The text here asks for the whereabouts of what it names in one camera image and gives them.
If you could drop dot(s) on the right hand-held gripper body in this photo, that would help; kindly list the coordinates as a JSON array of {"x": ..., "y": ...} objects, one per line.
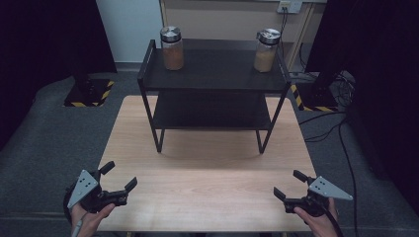
[{"x": 324, "y": 191}]

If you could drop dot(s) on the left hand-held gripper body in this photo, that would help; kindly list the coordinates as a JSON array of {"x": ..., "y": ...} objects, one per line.
[{"x": 84, "y": 189}]

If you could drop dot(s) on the spice jar with tan powder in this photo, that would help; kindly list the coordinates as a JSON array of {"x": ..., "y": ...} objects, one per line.
[{"x": 264, "y": 59}]

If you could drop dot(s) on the spice jar with brown powder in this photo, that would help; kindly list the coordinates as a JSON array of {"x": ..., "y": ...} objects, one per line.
[{"x": 173, "y": 56}]

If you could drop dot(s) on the black metal shelf rack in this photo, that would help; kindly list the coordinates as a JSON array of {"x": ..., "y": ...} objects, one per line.
[{"x": 214, "y": 69}]

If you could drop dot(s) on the person's left hand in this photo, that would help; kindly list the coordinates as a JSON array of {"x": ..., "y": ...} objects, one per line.
[{"x": 85, "y": 222}]

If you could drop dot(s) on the person's right hand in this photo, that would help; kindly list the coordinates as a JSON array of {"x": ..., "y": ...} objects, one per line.
[{"x": 318, "y": 225}]

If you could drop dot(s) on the stand base with hazard tape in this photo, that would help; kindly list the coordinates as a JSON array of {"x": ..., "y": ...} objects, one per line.
[
  {"x": 316, "y": 98},
  {"x": 89, "y": 95}
]

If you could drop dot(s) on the black curtain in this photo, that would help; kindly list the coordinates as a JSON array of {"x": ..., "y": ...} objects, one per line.
[
  {"x": 378, "y": 49},
  {"x": 39, "y": 39}
]

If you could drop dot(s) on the white wall socket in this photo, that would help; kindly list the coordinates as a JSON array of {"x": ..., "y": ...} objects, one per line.
[{"x": 290, "y": 6}]

